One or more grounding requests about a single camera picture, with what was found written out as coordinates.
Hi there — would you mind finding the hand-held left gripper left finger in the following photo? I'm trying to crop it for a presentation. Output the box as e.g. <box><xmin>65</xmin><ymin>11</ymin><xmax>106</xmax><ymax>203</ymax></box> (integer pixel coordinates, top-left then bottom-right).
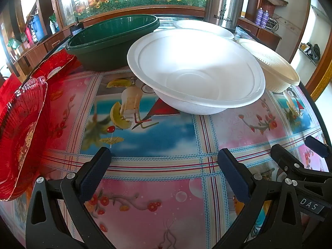
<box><xmin>25</xmin><ymin>146</ymin><xmax>115</xmax><ymax>249</ymax></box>

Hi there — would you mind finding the woven basket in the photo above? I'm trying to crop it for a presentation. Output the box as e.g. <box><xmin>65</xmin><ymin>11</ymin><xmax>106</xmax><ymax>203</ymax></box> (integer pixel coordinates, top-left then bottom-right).
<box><xmin>262</xmin><ymin>0</ymin><xmax>288</xmax><ymax>18</ymax></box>

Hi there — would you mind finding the red glass plate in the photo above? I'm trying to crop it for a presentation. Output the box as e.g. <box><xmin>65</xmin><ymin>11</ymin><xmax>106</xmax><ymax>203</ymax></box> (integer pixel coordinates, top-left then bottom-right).
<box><xmin>0</xmin><ymin>76</ymin><xmax>48</xmax><ymax>201</ymax></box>
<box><xmin>31</xmin><ymin>51</ymin><xmax>78</xmax><ymax>79</ymax></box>

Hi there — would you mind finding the small white foam bowl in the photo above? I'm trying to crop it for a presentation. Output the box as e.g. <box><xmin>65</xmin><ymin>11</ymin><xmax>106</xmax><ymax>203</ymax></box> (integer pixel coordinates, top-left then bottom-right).
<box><xmin>173</xmin><ymin>20</ymin><xmax>235</xmax><ymax>40</ymax></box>

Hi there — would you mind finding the dark item on shelf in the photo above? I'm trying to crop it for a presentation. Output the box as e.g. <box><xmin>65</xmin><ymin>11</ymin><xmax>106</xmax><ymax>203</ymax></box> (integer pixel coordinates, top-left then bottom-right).
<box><xmin>301</xmin><ymin>43</ymin><xmax>321</xmax><ymax>60</ymax></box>

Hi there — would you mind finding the dark green plastic bowl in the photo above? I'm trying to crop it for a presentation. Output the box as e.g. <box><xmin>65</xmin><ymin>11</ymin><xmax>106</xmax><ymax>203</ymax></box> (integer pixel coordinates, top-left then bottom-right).
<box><xmin>65</xmin><ymin>15</ymin><xmax>160</xmax><ymax>72</ymax></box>

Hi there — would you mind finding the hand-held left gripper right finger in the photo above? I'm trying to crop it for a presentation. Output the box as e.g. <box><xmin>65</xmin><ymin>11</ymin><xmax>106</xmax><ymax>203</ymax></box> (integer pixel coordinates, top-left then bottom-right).
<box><xmin>217</xmin><ymin>148</ymin><xmax>304</xmax><ymax>249</ymax></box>

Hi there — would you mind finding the stainless steel thermos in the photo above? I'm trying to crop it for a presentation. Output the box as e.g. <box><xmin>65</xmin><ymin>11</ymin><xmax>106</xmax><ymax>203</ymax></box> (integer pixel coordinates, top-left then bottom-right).
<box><xmin>203</xmin><ymin>0</ymin><xmax>245</xmax><ymax>30</ymax></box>

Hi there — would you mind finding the large white foam bowl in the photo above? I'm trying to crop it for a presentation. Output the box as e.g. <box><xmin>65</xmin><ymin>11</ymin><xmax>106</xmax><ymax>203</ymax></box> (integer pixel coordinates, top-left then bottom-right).
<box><xmin>127</xmin><ymin>28</ymin><xmax>266</xmax><ymax>116</ymax></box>

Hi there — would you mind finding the small black device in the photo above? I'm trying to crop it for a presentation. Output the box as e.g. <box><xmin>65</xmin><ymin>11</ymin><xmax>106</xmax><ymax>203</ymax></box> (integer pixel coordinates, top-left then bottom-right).
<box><xmin>71</xmin><ymin>18</ymin><xmax>84</xmax><ymax>35</ymax></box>

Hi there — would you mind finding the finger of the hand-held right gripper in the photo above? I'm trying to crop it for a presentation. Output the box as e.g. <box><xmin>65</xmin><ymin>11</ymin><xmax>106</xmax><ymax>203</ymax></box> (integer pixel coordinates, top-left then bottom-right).
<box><xmin>271</xmin><ymin>144</ymin><xmax>332</xmax><ymax>179</ymax></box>
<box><xmin>305</xmin><ymin>135</ymin><xmax>332</xmax><ymax>172</ymax></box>

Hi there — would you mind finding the blue plastic container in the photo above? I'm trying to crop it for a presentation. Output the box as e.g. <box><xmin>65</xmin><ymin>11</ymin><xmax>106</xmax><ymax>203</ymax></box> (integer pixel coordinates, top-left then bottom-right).
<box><xmin>31</xmin><ymin>14</ymin><xmax>45</xmax><ymax>42</ymax></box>

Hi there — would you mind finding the printed fruit tablecloth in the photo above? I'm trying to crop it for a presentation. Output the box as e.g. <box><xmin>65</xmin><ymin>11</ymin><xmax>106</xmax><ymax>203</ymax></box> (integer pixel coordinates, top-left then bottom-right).
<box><xmin>0</xmin><ymin>14</ymin><xmax>327</xmax><ymax>249</ymax></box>

